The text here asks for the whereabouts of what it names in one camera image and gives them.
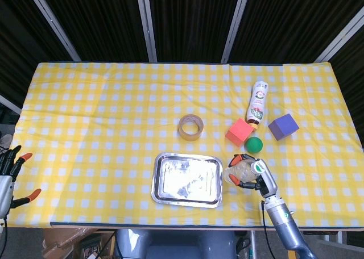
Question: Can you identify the green ball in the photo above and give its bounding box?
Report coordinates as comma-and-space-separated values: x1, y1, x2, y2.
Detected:
245, 136, 263, 154

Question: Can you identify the white metal partition post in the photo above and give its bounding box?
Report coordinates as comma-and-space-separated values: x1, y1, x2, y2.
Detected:
221, 0, 253, 63
315, 6, 364, 63
24, 0, 82, 61
0, 94, 22, 115
135, 0, 158, 62

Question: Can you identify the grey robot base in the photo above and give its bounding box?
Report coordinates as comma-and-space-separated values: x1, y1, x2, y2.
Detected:
115, 229, 237, 259

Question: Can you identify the white labelled drink bottle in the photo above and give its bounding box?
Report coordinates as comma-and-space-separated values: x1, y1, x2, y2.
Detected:
246, 81, 270, 129

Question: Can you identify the yellow white checked tablecloth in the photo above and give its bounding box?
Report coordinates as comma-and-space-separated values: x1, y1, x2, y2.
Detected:
5, 61, 364, 228

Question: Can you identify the brown cardboard box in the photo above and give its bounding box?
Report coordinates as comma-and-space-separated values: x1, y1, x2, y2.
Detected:
42, 227, 114, 259

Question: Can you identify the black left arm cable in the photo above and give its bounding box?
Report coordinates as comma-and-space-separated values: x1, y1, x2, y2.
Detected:
1, 215, 9, 259

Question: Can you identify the rectangular metal tray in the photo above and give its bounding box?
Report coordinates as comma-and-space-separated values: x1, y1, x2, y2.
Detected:
150, 152, 224, 208

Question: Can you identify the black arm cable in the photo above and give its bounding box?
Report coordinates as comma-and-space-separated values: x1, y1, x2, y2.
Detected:
260, 200, 271, 231
1, 215, 9, 259

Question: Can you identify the clear yellowish tape roll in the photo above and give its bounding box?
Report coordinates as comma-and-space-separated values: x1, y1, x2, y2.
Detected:
178, 114, 203, 142

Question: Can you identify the orange foam cube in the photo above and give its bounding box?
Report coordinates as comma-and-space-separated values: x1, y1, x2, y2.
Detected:
225, 118, 255, 148

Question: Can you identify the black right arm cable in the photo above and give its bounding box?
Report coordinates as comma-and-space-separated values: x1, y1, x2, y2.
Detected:
260, 200, 271, 231

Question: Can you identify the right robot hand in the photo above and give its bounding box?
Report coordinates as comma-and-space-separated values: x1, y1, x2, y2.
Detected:
229, 153, 279, 199

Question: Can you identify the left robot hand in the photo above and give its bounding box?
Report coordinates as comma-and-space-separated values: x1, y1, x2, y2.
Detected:
0, 145, 42, 218

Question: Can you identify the purple foam cube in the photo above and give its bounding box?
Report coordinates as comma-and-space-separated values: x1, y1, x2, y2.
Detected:
268, 113, 300, 141

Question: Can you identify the clear plastic bottle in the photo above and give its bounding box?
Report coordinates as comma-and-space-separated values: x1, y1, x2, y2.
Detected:
224, 161, 268, 185

